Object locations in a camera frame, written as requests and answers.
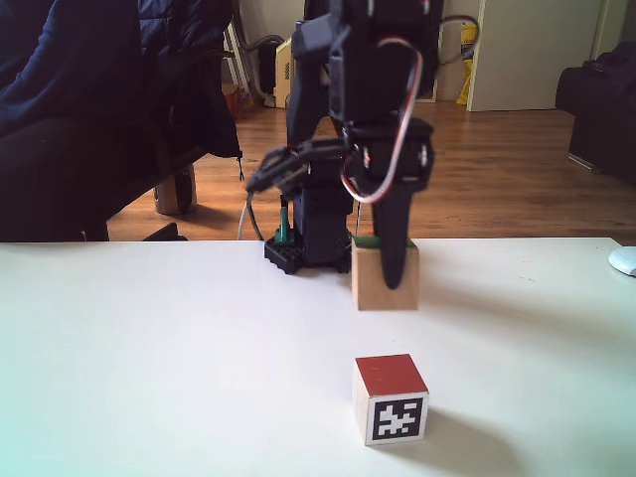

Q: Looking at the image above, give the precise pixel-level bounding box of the green-topped wooden cube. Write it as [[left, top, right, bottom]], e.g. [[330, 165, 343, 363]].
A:
[[350, 236, 421, 313]]

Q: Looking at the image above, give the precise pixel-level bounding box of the red-topped wooden marker cube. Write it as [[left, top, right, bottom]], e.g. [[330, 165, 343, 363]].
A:
[[352, 353, 430, 447]]

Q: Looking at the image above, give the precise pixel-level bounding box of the yellow bag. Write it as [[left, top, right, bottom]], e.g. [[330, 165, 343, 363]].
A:
[[456, 22, 481, 105]]

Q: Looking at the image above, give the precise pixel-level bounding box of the green clamp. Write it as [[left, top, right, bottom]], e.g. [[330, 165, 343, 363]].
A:
[[274, 206, 295, 248]]

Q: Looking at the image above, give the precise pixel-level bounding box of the cream panel heater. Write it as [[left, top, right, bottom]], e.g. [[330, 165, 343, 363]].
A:
[[274, 37, 295, 109]]

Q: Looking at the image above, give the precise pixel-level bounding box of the white door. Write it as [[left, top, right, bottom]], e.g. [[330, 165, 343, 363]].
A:
[[465, 0, 610, 113]]

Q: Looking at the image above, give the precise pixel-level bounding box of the black vacuum cleaner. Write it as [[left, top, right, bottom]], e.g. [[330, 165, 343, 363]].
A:
[[241, 33, 285, 108]]

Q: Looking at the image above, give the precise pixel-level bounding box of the black sofa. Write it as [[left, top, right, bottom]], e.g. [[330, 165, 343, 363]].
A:
[[555, 42, 636, 188]]

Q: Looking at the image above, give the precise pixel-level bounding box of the orange cardboard box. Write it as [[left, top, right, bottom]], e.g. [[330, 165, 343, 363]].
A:
[[222, 82, 255, 119]]

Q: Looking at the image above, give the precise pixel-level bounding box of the white computer mouse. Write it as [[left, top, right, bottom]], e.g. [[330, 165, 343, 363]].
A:
[[608, 246, 636, 277]]

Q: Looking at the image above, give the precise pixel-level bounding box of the shiny metal cylinder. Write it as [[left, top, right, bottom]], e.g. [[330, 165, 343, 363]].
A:
[[153, 166, 198, 216]]

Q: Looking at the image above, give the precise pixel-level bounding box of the dark blue puffy jacket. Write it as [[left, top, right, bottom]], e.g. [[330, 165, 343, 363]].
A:
[[133, 0, 244, 180]]

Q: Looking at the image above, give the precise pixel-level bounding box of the person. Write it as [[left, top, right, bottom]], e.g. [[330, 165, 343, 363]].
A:
[[0, 0, 165, 242]]

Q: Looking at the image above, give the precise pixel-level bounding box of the red white black servo cable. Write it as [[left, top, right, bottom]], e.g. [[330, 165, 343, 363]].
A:
[[340, 34, 426, 205]]

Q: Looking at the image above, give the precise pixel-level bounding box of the white framed wall mirror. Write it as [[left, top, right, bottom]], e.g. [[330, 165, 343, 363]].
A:
[[419, 0, 447, 104]]

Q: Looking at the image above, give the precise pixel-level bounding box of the black gripper-mounted camera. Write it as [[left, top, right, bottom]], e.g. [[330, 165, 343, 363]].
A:
[[245, 138, 349, 195]]

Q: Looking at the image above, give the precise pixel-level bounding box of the white camera cable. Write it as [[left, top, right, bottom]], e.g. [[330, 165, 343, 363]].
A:
[[238, 196, 267, 242]]

